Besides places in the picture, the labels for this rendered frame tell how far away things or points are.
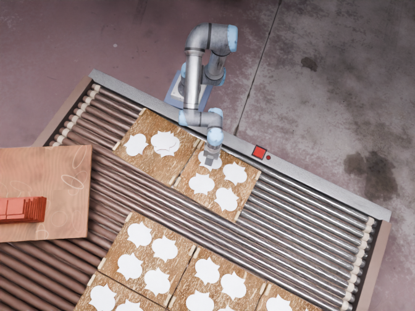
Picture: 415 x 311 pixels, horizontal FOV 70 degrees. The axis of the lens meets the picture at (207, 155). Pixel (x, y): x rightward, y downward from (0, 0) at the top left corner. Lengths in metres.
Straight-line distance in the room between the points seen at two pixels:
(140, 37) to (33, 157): 2.00
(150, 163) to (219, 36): 0.82
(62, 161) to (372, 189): 2.63
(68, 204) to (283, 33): 2.83
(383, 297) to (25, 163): 2.86
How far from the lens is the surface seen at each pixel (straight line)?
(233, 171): 1.76
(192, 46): 1.44
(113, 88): 2.05
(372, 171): 3.24
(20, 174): 1.87
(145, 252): 1.71
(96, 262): 1.78
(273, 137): 2.95
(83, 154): 1.77
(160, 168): 1.77
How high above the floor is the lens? 2.63
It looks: 72 degrees down
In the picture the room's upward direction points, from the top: 11 degrees clockwise
